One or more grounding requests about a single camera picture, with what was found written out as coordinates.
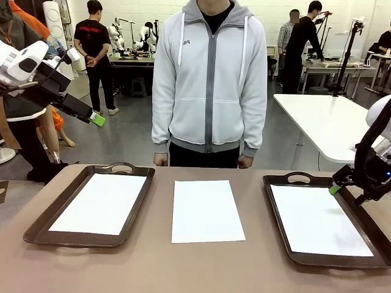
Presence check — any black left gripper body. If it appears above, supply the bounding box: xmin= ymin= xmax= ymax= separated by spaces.
xmin=21 ymin=59 xmax=73 ymax=106

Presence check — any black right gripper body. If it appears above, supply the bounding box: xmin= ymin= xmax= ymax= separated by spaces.
xmin=364 ymin=150 xmax=391 ymax=197

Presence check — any white A4 paper sheet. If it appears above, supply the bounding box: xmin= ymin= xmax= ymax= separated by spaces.
xmin=48 ymin=173 xmax=148 ymax=236
xmin=269 ymin=184 xmax=375 ymax=258

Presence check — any person's left forearm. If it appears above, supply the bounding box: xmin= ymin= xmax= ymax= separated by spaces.
xmin=239 ymin=100 xmax=267 ymax=158

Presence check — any person's right forearm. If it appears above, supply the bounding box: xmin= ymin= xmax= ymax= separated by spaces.
xmin=151 ymin=100 xmax=172 ymax=156

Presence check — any person's right hand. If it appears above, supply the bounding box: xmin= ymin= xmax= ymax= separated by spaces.
xmin=153 ymin=153 xmax=170 ymax=167

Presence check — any person's left hand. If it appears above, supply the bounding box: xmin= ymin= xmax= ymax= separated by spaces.
xmin=237 ymin=154 xmax=254 ymax=170

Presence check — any man in black t-shirt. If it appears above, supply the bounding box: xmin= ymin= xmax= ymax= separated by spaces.
xmin=74 ymin=0 xmax=120 ymax=116

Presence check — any white table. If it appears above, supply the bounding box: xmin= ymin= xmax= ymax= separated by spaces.
xmin=273 ymin=93 xmax=386 ymax=162

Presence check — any person in olive jacket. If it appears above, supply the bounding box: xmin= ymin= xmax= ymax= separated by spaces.
xmin=0 ymin=0 xmax=68 ymax=186

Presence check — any white tower air conditioner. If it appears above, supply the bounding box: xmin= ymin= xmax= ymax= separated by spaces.
xmin=42 ymin=0 xmax=86 ymax=82

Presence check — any grey plastic stool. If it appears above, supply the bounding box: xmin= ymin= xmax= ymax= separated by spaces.
xmin=130 ymin=77 xmax=147 ymax=98

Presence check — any dark background table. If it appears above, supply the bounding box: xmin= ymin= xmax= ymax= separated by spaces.
xmin=108 ymin=54 xmax=155 ymax=95

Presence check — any brown plastic tray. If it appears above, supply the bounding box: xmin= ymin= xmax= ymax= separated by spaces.
xmin=23 ymin=162 xmax=156 ymax=248
xmin=262 ymin=172 xmax=391 ymax=270

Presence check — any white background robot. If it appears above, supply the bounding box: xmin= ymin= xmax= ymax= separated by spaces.
xmin=139 ymin=20 xmax=159 ymax=52
xmin=108 ymin=18 xmax=126 ymax=57

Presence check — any white round stand base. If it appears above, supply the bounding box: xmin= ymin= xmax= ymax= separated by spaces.
xmin=0 ymin=147 xmax=16 ymax=165

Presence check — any white background desk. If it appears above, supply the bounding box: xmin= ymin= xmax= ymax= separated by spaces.
xmin=302 ymin=59 xmax=377 ymax=92

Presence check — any black tripod stand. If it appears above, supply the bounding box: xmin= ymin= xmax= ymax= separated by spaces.
xmin=331 ymin=16 xmax=367 ymax=98

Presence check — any white desk with legs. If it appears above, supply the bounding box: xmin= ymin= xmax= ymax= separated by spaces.
xmin=365 ymin=52 xmax=391 ymax=94

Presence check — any seated person in black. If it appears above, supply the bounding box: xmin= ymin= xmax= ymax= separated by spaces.
xmin=368 ymin=30 xmax=391 ymax=92

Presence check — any person in white hoodie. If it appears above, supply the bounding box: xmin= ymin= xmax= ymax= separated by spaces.
xmin=151 ymin=0 xmax=269 ymax=168

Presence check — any white A4 paper stack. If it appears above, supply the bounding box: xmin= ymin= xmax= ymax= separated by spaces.
xmin=170 ymin=179 xmax=247 ymax=244

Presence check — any man in black sweater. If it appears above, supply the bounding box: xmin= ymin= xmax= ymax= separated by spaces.
xmin=282 ymin=0 xmax=326 ymax=95

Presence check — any man in plaid shirt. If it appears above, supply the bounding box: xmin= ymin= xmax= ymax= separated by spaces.
xmin=277 ymin=9 xmax=296 ymax=83

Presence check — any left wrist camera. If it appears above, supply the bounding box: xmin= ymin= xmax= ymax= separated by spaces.
xmin=45 ymin=47 xmax=81 ymax=73

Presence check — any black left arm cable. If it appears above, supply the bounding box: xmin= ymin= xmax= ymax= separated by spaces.
xmin=0 ymin=79 xmax=40 ymax=96

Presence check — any black braided cable sleeve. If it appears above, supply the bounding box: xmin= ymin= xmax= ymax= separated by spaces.
xmin=354 ymin=97 xmax=391 ymax=202

